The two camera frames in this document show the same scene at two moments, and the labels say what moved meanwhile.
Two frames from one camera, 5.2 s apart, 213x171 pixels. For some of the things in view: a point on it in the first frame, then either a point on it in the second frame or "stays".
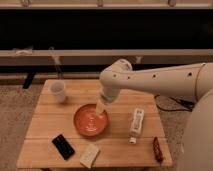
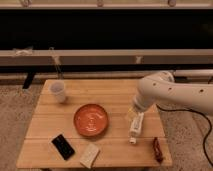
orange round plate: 89,122 stays
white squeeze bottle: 137,126 stays
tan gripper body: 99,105 → 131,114
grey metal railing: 102,57 stays
